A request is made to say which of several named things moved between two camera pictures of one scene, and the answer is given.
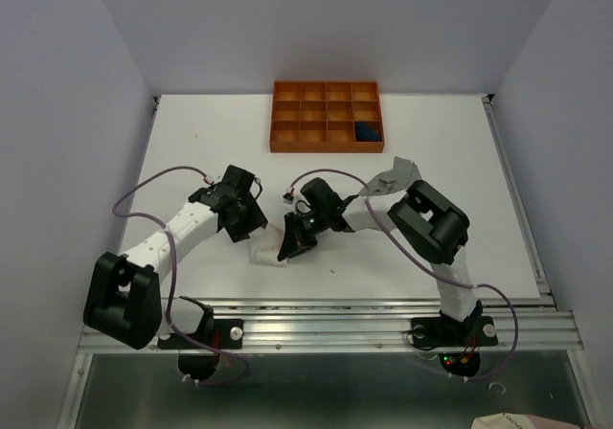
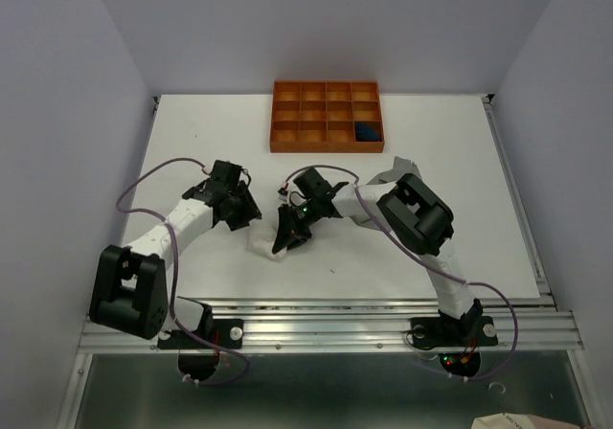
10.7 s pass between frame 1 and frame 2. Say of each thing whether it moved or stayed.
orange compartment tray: stayed
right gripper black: moved
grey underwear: stayed
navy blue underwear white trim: stayed
